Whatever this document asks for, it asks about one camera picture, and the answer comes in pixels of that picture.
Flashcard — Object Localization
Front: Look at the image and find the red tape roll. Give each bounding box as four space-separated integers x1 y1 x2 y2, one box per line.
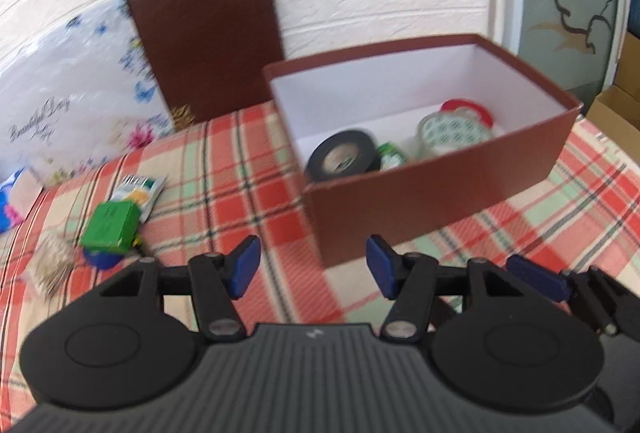
440 98 496 128

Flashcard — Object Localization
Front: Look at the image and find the black tape roll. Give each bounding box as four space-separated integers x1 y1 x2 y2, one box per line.
306 129 382 182

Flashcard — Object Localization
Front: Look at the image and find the green small packet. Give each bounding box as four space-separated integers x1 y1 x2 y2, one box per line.
377 142 410 171

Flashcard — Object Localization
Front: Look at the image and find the floral plastic-wrapped mattress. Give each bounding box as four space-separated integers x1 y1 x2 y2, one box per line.
0 0 173 186

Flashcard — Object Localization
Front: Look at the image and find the brown wooden headboard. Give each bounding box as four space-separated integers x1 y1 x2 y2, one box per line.
125 0 287 132

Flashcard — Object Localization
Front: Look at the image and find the tan cardboard carton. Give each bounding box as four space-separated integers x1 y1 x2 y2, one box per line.
586 30 640 140

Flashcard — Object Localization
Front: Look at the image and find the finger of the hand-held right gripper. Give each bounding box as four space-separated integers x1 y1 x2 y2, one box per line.
506 254 640 340

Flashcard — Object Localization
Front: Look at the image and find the blue floral tissue pack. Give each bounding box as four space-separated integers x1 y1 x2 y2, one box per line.
0 167 46 239

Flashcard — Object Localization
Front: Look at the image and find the green and yellow snack packet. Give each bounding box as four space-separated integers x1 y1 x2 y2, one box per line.
108 175 167 224

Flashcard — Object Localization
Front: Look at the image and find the green small box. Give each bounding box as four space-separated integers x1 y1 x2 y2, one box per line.
78 201 142 256

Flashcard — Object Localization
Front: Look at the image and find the blue round object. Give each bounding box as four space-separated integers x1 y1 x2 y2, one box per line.
82 247 126 271

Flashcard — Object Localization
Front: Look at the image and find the clear bag of metal clips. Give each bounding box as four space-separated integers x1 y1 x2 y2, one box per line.
26 233 77 298

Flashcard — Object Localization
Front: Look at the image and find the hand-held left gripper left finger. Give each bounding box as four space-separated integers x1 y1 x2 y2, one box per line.
100 235 262 342

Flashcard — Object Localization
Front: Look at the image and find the brown cardboard box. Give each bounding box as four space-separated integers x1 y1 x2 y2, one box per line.
262 33 585 270

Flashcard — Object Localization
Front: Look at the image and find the plaid blanket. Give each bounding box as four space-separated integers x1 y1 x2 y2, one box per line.
0 102 640 366

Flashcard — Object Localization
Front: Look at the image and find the clear green-patterned tape roll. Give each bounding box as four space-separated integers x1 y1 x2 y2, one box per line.
416 110 493 160

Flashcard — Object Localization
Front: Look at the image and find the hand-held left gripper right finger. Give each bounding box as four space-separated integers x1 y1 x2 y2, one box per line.
365 235 522 344

